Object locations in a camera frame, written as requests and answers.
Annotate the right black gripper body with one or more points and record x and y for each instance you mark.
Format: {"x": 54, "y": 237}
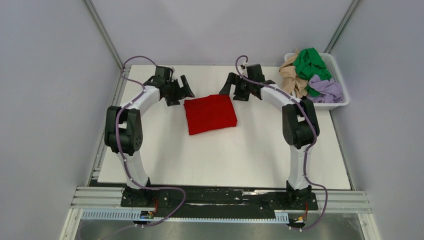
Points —
{"x": 242, "y": 89}

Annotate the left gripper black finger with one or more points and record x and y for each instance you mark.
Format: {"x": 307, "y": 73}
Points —
{"x": 185, "y": 90}
{"x": 172, "y": 101}

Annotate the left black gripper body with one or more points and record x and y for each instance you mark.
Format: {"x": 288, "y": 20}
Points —
{"x": 173, "y": 90}

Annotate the red t shirt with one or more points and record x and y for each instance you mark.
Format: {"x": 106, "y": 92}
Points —
{"x": 213, "y": 112}

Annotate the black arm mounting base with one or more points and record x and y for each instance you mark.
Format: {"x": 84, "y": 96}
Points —
{"x": 218, "y": 202}

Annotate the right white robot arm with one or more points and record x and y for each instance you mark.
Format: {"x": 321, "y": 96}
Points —
{"x": 300, "y": 127}

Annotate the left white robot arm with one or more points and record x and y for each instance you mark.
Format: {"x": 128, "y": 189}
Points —
{"x": 123, "y": 132}

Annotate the beige t shirt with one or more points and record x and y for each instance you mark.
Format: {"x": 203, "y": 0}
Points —
{"x": 292, "y": 83}

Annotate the green t shirt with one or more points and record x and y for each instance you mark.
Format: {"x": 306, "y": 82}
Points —
{"x": 309, "y": 63}

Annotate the lilac t shirt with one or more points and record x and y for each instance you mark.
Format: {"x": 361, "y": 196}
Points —
{"x": 326, "y": 91}

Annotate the white laundry basket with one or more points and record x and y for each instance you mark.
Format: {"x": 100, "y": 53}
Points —
{"x": 333, "y": 68}

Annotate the aluminium frame rail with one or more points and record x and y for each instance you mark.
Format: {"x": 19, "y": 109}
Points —
{"x": 105, "y": 203}

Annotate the grey slotted cable duct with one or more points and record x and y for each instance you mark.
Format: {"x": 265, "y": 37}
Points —
{"x": 136, "y": 215}

